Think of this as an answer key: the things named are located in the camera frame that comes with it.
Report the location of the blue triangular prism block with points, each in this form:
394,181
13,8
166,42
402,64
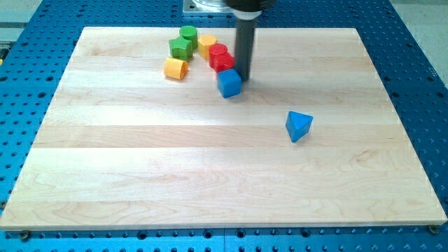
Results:
298,125

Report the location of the yellow hexagon block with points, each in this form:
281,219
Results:
204,42

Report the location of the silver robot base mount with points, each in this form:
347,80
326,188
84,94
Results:
205,6

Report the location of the wooden board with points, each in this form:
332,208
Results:
123,147

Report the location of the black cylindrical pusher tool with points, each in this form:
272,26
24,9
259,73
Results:
246,13

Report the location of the blue cube block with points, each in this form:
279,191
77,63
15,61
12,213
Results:
229,83

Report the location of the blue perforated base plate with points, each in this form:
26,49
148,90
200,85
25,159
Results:
417,88

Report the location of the green cylinder block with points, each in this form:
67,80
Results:
189,32

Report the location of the red star block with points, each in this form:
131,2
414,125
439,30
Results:
223,62

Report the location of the yellow half-cylinder block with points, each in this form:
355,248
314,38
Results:
175,68

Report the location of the red cylinder block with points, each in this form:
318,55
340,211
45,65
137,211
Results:
216,51

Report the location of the green star block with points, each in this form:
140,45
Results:
181,48

